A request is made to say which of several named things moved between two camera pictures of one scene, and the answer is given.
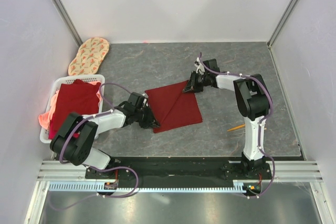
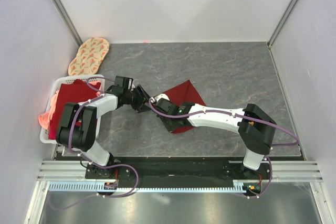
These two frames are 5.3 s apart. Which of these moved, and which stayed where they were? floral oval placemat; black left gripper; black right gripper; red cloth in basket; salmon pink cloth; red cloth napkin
Moved: black left gripper; red cloth napkin; black right gripper
Stayed: salmon pink cloth; red cloth in basket; floral oval placemat
